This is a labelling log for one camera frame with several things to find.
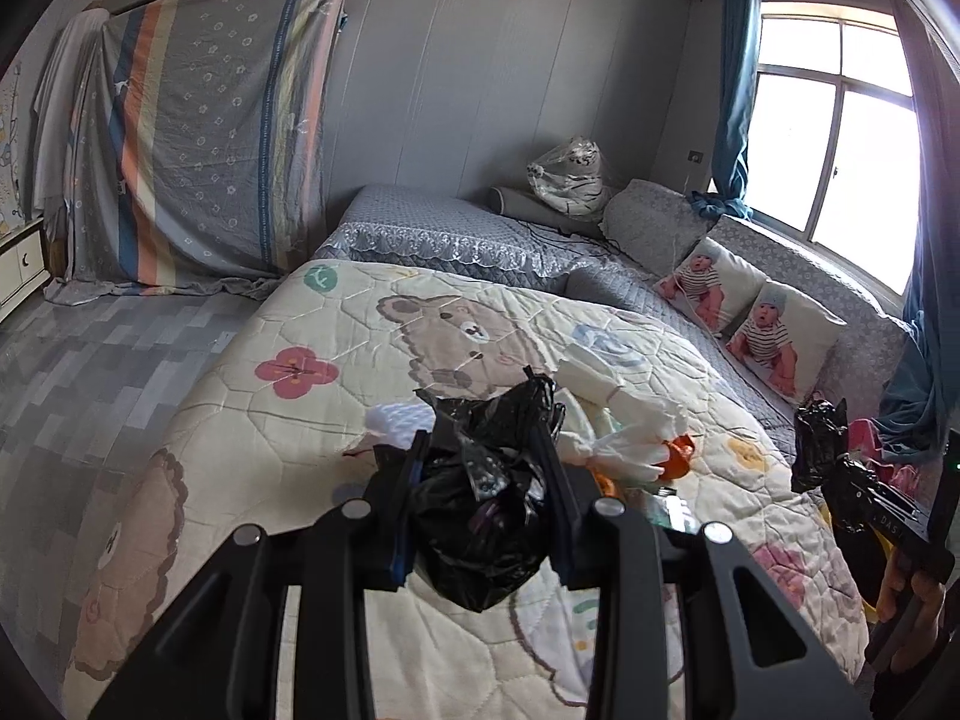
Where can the cartoon wall poster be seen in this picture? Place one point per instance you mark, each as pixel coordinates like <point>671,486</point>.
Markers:
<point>7,150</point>

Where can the white foam fruit net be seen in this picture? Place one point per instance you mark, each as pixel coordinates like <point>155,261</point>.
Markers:
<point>397,420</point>

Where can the half-peeled tangerine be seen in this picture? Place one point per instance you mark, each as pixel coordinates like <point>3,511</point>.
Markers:
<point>606,484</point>

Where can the green foil snack wrapper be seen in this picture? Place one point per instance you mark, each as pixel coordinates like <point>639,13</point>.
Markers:
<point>660,510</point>

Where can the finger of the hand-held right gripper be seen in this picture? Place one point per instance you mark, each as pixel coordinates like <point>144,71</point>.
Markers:
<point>847,499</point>

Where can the small black plastic bag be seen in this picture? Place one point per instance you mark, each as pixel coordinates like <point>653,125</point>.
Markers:
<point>817,439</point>

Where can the pink cloth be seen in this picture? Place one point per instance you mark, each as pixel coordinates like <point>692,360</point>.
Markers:
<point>892,476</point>

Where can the orange peel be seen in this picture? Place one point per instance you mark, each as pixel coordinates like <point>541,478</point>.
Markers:
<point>679,461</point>

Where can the blue curtain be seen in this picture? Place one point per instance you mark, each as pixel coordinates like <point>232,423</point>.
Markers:
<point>735,90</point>
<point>919,382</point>

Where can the white plastic pack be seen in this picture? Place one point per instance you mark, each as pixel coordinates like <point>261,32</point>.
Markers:
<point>600,371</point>

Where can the white cabinet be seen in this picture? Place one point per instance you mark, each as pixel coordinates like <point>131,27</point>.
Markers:
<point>22,262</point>

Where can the grey bolster pillow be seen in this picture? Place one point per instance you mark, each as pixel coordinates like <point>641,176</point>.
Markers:
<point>517,202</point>

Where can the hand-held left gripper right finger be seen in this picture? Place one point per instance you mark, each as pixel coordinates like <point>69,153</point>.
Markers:
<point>562,540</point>

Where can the cartoon bear printed quilt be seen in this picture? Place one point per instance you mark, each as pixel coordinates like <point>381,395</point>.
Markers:
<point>262,450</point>

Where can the white hanging cloth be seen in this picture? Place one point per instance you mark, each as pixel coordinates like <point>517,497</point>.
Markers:
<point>64,90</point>

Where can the striped floral bed sheet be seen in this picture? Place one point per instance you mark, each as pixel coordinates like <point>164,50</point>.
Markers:
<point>195,135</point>

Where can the tiger plush in plastic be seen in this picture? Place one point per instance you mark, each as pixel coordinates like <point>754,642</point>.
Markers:
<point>570,180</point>

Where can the large window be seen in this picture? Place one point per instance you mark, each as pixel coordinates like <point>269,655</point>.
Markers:
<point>840,127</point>

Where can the person's right hand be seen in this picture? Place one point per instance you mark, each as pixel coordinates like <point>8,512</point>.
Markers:
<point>926,607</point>

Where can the large black plastic bag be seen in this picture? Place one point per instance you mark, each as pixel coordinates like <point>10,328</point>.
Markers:
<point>480,540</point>

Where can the grey quilted bed cover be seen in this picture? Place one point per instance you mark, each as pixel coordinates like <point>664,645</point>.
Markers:
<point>435,229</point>

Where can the baby print pillow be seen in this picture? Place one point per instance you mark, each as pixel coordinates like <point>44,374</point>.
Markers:
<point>705,281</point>
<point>780,337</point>

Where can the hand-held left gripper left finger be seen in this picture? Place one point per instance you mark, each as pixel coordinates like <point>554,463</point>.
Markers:
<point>401,540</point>

